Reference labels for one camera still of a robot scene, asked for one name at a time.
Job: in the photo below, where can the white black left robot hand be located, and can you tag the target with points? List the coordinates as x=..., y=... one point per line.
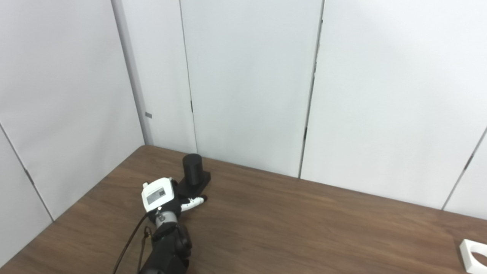
x=158, y=194

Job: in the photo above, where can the black peg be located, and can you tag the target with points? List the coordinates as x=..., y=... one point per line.
x=192, y=167

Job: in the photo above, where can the white square piece with hole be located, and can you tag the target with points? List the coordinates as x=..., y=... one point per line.
x=466, y=253

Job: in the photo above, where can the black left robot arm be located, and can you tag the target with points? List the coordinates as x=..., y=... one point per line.
x=167, y=251

